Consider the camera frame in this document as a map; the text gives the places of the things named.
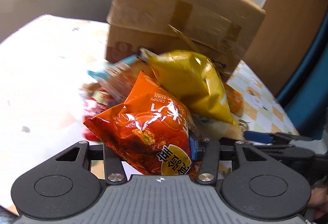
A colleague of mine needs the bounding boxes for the yellow snack bag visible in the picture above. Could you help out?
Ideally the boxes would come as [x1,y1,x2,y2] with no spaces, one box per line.
[140,48,236,125]

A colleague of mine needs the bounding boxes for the brown cardboard box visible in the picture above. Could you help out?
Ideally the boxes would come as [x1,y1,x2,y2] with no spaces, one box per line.
[105,0,265,77]

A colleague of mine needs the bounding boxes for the blue white snack bag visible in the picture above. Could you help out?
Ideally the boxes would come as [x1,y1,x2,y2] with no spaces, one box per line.
[87,54,152,101]

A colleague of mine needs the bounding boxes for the wooden wardrobe panel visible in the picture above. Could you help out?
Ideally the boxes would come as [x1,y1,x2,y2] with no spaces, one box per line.
[244,0,327,95]

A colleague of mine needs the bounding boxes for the small orange snack packet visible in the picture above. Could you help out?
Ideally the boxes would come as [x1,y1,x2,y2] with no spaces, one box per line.
[223,83,244,117]

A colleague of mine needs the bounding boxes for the red small snack packet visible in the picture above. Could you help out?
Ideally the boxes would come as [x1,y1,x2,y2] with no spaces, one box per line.
[82,83,116,141]

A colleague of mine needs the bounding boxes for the person's right hand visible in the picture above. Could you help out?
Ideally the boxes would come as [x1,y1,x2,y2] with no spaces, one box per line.
[308,177,327,219]

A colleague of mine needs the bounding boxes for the orange corn chips bag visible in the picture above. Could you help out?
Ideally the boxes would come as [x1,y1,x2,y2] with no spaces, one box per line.
[84,71,199,178]

